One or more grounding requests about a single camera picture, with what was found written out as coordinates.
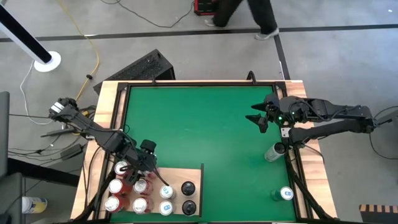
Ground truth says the yellow cable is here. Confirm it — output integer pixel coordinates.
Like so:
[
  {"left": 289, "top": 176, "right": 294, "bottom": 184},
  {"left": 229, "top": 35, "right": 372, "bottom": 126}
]
[{"left": 57, "top": 0, "right": 101, "bottom": 102}]

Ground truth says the white black floor stand pole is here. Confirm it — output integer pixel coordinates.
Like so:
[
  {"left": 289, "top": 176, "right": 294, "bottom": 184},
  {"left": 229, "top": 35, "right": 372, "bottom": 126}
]
[{"left": 0, "top": 3, "right": 62, "bottom": 73}]

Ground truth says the long black floor cable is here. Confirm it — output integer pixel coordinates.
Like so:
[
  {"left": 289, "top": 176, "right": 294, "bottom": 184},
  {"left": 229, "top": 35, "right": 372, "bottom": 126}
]
[{"left": 101, "top": 0, "right": 196, "bottom": 29}]

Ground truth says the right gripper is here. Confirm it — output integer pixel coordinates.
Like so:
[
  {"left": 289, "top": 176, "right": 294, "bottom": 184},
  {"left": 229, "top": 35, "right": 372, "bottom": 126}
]
[{"left": 244, "top": 93, "right": 295, "bottom": 134}]

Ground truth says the black floor bar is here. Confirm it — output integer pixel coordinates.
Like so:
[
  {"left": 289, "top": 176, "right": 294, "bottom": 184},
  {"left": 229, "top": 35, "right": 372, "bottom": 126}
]
[{"left": 7, "top": 157, "right": 80, "bottom": 187}]

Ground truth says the red and black box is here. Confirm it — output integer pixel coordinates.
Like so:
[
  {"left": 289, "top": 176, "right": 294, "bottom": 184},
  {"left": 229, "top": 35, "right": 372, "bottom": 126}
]
[{"left": 193, "top": 0, "right": 218, "bottom": 16}]

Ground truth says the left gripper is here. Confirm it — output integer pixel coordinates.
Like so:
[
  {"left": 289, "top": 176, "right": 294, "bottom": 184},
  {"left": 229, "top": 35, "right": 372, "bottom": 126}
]
[{"left": 126, "top": 140, "right": 170, "bottom": 187}]

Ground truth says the black orange striped block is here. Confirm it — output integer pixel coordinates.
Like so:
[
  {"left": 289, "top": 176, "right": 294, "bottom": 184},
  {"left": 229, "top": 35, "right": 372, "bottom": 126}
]
[{"left": 359, "top": 203, "right": 398, "bottom": 224}]

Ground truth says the thin black cable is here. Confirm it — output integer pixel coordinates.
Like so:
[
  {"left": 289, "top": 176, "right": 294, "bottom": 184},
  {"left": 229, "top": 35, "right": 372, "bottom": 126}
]
[{"left": 8, "top": 113, "right": 52, "bottom": 121}]

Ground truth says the silver can with blue tab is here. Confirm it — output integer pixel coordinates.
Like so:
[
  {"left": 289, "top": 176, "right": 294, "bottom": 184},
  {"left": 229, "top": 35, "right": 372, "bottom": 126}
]
[{"left": 159, "top": 200, "right": 175, "bottom": 217}]

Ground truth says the green table mat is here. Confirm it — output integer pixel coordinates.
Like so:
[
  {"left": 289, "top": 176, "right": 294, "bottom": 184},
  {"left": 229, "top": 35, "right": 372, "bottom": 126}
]
[{"left": 119, "top": 85, "right": 297, "bottom": 222}]

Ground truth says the white tall beverage can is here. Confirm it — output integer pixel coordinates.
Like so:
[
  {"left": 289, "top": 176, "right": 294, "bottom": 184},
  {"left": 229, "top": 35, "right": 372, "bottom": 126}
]
[{"left": 264, "top": 142, "right": 287, "bottom": 163}]

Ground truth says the person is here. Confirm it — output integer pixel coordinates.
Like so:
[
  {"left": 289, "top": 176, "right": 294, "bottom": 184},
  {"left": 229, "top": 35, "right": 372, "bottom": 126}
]
[{"left": 204, "top": 0, "right": 280, "bottom": 41}]

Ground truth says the white yellow canister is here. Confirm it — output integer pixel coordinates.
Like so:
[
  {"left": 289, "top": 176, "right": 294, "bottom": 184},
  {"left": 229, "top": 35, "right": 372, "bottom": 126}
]
[{"left": 21, "top": 195, "right": 49, "bottom": 215}]

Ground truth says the grey furniture panel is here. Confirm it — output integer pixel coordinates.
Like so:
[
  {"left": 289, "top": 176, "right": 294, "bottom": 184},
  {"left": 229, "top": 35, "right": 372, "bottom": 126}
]
[{"left": 0, "top": 91, "right": 25, "bottom": 224}]

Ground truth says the black power adapter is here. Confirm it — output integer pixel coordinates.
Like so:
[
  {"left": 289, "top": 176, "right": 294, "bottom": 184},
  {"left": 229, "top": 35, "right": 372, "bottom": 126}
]
[{"left": 60, "top": 143, "right": 84, "bottom": 161}]

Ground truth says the white cable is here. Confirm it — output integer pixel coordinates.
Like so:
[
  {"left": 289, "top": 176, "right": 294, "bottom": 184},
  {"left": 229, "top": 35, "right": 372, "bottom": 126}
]
[{"left": 19, "top": 60, "right": 52, "bottom": 126}]

